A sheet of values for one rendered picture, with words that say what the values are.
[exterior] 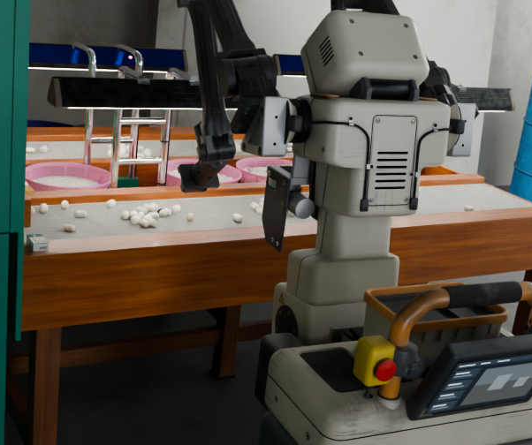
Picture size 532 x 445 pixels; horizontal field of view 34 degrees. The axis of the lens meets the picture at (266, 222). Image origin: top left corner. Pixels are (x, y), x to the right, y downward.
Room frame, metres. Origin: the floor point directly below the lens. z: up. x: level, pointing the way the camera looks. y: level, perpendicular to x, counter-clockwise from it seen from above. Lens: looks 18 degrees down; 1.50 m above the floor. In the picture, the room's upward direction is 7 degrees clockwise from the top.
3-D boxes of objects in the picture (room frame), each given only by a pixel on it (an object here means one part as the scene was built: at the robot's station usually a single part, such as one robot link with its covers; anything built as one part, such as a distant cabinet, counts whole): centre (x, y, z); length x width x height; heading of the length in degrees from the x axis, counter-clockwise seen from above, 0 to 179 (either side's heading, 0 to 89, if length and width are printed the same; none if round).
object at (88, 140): (2.71, 0.56, 0.90); 0.20 x 0.19 x 0.45; 122
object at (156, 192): (2.63, 0.00, 0.71); 1.81 x 0.06 x 0.11; 122
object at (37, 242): (1.85, 0.52, 0.77); 0.06 x 0.04 x 0.02; 32
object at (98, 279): (2.30, -0.20, 0.67); 1.81 x 0.12 x 0.19; 122
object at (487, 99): (2.81, -0.51, 1.08); 0.62 x 0.08 x 0.07; 122
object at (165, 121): (2.37, 0.35, 0.90); 0.20 x 0.19 x 0.45; 122
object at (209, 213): (2.48, -0.09, 0.73); 1.81 x 0.30 x 0.02; 122
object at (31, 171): (2.45, 0.60, 0.72); 0.27 x 0.27 x 0.10
